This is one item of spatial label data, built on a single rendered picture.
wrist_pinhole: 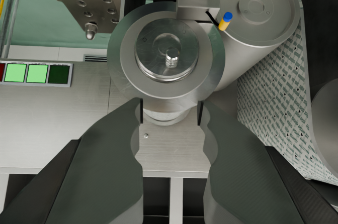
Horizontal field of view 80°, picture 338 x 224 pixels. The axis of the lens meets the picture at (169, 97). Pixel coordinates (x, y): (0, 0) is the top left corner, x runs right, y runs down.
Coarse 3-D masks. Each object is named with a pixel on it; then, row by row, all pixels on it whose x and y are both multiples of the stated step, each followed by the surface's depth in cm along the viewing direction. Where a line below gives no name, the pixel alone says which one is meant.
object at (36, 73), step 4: (32, 68) 58; (36, 68) 58; (40, 68) 58; (44, 68) 58; (28, 72) 57; (32, 72) 57; (36, 72) 57; (40, 72) 57; (44, 72) 57; (28, 76) 57; (32, 76) 57; (36, 76) 57; (40, 76) 57; (44, 76) 57; (28, 80) 57; (32, 80) 57; (36, 80) 57; (40, 80) 57; (44, 80) 57
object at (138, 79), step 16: (144, 16) 26; (160, 16) 26; (128, 32) 25; (128, 48) 25; (208, 48) 25; (128, 64) 24; (208, 64) 25; (144, 80) 24; (192, 80) 24; (160, 96) 24; (176, 96) 24
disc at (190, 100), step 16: (128, 16) 26; (112, 32) 26; (208, 32) 26; (112, 48) 25; (224, 48) 26; (112, 64) 25; (224, 64) 25; (128, 80) 24; (208, 80) 25; (128, 96) 24; (144, 96) 24; (192, 96) 24; (160, 112) 24; (176, 112) 24
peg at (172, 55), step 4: (168, 48) 20; (172, 48) 20; (176, 48) 20; (168, 52) 20; (172, 52) 20; (176, 52) 20; (168, 56) 20; (172, 56) 20; (176, 56) 20; (168, 60) 20; (172, 60) 20; (176, 60) 20; (168, 64) 22; (172, 64) 22; (176, 64) 22; (172, 68) 23
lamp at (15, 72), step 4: (8, 64) 58; (12, 64) 58; (16, 64) 58; (20, 64) 58; (8, 68) 57; (12, 68) 57; (16, 68) 57; (20, 68) 57; (24, 68) 58; (8, 72) 57; (12, 72) 57; (16, 72) 57; (20, 72) 57; (24, 72) 57; (8, 76) 57; (12, 76) 57; (16, 76) 57; (20, 76) 57; (8, 80) 57; (12, 80) 57; (16, 80) 57; (20, 80) 57
